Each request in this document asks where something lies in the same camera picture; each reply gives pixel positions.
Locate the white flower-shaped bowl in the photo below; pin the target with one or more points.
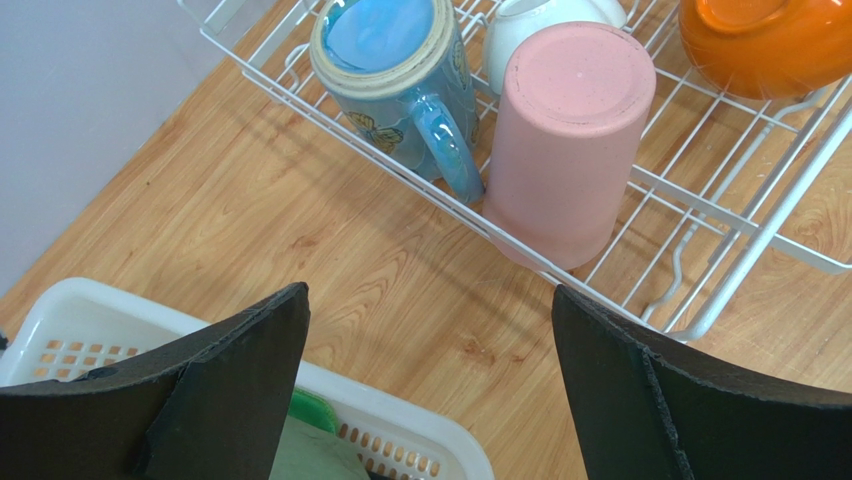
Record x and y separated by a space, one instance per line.
516 20

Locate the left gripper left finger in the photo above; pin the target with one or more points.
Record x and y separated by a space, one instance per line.
210 405

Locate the blue butterfly mug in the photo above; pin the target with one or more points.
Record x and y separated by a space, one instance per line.
399 72

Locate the orange bowl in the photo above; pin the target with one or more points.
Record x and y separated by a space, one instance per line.
767 50

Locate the white plastic basket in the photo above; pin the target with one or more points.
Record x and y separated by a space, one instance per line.
80 324

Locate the white wire dish rack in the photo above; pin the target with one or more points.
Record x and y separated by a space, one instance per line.
715 180

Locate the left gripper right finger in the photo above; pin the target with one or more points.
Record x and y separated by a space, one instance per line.
646 406

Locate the green cloth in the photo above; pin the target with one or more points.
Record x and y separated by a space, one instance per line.
307 452

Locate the pink cup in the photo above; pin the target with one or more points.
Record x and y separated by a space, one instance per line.
574 103

